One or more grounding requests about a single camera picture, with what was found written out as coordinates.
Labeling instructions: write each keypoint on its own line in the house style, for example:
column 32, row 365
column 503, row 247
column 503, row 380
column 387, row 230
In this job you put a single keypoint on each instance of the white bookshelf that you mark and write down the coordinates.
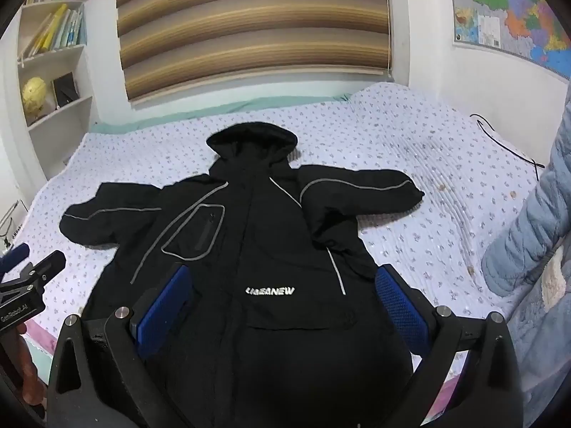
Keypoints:
column 73, row 133

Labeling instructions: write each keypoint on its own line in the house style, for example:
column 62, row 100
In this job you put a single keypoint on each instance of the colourful wall map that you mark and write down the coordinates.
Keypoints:
column 508, row 4

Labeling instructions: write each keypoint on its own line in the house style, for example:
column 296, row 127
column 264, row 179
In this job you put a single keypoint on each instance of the striped brown roller blind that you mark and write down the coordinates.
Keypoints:
column 254, row 31

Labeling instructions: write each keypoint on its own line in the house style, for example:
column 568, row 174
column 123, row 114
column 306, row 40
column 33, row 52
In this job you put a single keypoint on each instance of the person's left hand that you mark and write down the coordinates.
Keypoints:
column 20, row 361

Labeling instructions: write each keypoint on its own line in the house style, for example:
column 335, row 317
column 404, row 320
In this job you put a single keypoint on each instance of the row of leaning yellow books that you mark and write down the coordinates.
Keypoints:
column 55, row 31

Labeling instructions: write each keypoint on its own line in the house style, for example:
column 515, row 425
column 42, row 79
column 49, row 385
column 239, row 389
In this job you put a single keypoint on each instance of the light blue puffer coat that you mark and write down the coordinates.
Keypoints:
column 535, row 240

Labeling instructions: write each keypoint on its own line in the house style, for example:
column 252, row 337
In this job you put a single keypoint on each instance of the floral quilted bed cover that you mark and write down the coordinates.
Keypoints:
column 401, row 165

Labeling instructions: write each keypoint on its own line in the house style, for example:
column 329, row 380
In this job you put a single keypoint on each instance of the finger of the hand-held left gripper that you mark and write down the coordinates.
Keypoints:
column 44, row 268
column 15, row 255

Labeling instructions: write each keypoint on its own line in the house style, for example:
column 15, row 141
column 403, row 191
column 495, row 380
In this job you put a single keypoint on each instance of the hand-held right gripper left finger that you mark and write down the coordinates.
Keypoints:
column 163, row 307

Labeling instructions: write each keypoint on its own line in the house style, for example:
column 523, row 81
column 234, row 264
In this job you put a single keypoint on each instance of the black picture frame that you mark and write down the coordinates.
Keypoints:
column 66, row 89

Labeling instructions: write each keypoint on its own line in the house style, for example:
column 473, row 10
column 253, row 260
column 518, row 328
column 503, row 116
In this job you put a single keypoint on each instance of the yellow globe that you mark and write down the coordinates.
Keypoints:
column 35, row 96

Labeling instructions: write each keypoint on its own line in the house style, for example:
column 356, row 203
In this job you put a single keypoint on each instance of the mint green bed sheet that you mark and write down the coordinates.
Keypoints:
column 178, row 116

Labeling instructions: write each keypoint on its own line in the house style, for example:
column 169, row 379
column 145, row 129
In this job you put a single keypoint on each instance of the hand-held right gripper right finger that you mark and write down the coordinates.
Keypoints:
column 403, row 310

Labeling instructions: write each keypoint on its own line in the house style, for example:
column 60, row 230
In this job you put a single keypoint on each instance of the black hooded jacket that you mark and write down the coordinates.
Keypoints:
column 267, row 232

